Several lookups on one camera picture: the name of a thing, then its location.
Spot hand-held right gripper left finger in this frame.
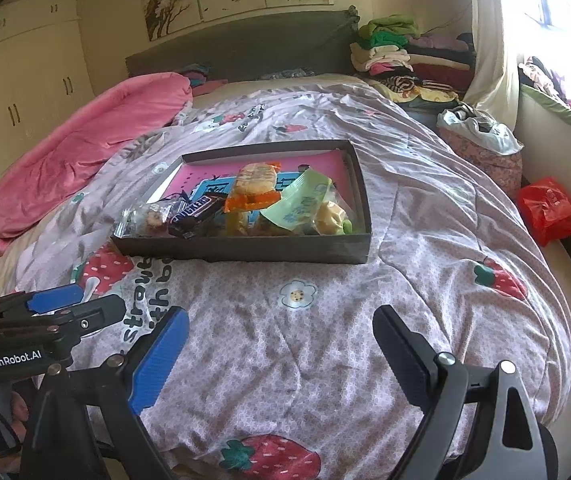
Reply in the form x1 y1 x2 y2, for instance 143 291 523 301
18 305 191 480

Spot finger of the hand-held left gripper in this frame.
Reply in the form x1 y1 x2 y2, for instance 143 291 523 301
0 284 85 321

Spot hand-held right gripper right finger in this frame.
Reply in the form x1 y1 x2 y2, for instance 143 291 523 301
372 304 546 480

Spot clear red white snack packet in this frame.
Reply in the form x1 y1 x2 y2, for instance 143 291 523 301
115 200 176 238

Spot dark chocolate bar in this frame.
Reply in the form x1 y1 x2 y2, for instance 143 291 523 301
168 195 226 238

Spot dark cardboard box tray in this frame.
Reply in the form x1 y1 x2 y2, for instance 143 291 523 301
110 139 372 265

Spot gold yellow snack packet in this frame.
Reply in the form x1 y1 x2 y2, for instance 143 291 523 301
224 210 252 237

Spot green clear bread bag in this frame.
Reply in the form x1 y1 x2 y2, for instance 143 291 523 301
260 169 356 236

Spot orange cracker packet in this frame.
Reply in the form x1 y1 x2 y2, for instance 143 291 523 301
224 161 282 212

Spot pink duvet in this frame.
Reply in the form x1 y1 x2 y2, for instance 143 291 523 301
0 72 193 241

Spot floral fabric bag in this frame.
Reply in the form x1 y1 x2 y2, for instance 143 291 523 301
438 127 523 201

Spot red plastic bag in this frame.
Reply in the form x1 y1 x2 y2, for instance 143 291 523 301
517 176 571 247

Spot pink and blue book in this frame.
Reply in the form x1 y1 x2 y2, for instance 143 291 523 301
172 150 349 236

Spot cream wardrobe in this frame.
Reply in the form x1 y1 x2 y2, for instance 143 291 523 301
0 0 93 171

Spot white plastic bag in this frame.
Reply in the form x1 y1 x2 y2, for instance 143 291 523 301
437 105 523 155

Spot purple teal folded clothes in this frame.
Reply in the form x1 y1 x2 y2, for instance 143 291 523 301
180 63 228 88

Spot green window ledge mat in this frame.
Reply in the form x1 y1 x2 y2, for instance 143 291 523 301
520 84 571 146

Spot pile of folded clothes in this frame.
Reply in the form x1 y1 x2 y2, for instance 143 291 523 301
349 14 476 106

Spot clothes heap on windowsill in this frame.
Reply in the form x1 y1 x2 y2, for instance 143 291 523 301
518 56 571 126

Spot cream curtain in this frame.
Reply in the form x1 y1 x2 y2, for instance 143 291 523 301
463 0 521 136

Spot grey headboard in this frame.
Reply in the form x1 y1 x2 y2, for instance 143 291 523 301
125 6 361 83

